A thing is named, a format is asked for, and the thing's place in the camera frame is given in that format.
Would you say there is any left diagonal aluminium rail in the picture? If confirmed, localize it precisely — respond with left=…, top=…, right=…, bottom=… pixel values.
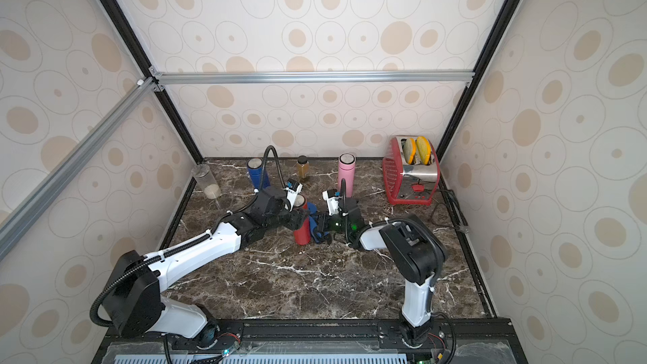
left=1, top=77, right=155, bottom=258

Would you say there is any pink thermos bottle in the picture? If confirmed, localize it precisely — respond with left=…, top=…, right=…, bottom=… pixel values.
left=337, top=153, right=357, bottom=197

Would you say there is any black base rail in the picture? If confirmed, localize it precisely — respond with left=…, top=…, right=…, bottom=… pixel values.
left=92, top=318, right=527, bottom=363

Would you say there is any red thermos bottle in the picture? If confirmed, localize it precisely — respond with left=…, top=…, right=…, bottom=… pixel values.
left=293, top=195, right=311, bottom=245

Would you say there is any black toaster power cable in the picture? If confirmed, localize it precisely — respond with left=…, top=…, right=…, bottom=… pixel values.
left=429, top=186, right=471, bottom=236

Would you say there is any yellow toast slice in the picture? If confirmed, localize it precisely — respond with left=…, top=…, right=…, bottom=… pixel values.
left=403, top=138, right=417, bottom=165
left=415, top=136, right=433, bottom=165

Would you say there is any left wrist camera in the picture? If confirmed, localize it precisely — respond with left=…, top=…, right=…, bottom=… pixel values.
left=285, top=179, right=303, bottom=210

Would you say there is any left yellow toast slice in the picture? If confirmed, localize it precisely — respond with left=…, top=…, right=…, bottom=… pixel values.
left=403, top=138, right=417, bottom=165

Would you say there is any right yellow toast slice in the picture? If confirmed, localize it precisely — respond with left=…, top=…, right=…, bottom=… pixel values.
left=415, top=136, right=433, bottom=165

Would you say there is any small brown spice jar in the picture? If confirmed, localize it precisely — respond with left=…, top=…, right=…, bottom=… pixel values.
left=297, top=155, right=309, bottom=182

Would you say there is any blue thermos bottle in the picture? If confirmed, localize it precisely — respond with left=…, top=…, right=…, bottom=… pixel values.
left=247, top=158, right=271, bottom=190

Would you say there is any clear glass cup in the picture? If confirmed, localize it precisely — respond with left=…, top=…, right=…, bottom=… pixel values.
left=191, top=163, right=222, bottom=200

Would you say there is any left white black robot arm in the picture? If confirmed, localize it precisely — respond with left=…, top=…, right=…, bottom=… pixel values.
left=89, top=180, right=307, bottom=350

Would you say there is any horizontal aluminium rail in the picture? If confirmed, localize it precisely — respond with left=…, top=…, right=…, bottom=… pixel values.
left=154, top=70, right=474, bottom=85

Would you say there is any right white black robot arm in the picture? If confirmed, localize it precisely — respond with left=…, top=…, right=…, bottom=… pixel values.
left=318, top=196, right=448, bottom=346

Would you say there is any red polka dot toaster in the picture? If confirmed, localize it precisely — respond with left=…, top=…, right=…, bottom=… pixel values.
left=382, top=136, right=441, bottom=206

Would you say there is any blue cloth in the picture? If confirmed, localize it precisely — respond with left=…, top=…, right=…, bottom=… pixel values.
left=306, top=202, right=334, bottom=244

